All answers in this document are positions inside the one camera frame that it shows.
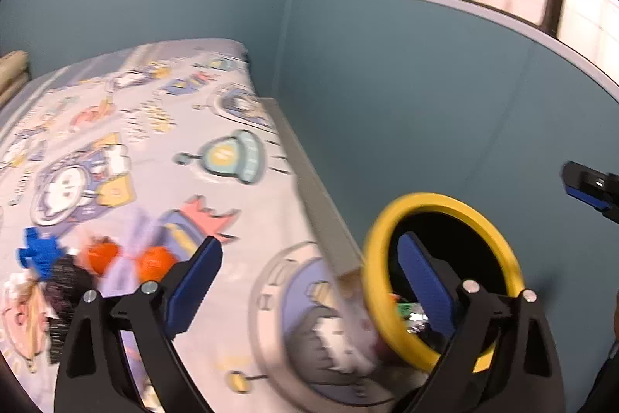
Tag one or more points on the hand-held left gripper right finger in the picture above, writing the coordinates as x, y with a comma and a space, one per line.
425, 287

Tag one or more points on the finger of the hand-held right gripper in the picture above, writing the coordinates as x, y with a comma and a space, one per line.
585, 195

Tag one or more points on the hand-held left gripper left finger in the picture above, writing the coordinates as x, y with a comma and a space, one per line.
193, 285

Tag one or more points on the yellow-rimmed waste bin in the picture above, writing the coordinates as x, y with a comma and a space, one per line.
435, 202

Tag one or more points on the green wrapper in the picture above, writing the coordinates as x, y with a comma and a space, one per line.
404, 310

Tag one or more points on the silver foil wrapper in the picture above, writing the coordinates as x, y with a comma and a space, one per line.
418, 325

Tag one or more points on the orange tangerine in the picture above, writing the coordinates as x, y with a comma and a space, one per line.
101, 259
154, 265

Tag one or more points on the blue plastic piece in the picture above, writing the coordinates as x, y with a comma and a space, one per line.
41, 251

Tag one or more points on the cartoon printed bed sheet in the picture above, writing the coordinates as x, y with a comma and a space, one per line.
145, 127

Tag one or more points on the grey bed frame rail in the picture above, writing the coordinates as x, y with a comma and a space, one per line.
319, 210

